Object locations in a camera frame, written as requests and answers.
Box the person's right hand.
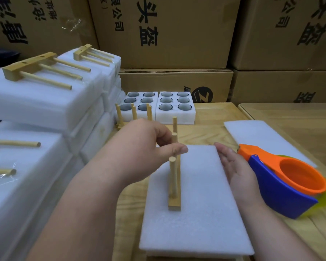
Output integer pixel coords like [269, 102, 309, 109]
[214, 141, 264, 210]

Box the person's left hand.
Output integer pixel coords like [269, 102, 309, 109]
[95, 119, 189, 185]

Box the row of wooden peg racks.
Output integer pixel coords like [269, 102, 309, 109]
[115, 103, 153, 130]

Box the orange and blue tape dispenser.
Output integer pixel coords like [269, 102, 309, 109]
[237, 144, 326, 220]

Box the pile of white foam sheets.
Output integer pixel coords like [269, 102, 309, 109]
[223, 119, 318, 168]

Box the stack of white foam trays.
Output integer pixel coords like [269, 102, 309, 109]
[120, 91, 197, 125]

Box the person's right forearm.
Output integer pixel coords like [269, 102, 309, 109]
[242, 198, 321, 261]

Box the person's left forearm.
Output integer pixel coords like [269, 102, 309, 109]
[27, 166, 131, 261]

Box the stack of brown cardboard boxes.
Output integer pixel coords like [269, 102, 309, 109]
[0, 0, 326, 104]

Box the black plastic bag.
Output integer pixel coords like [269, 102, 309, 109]
[0, 47, 21, 71]

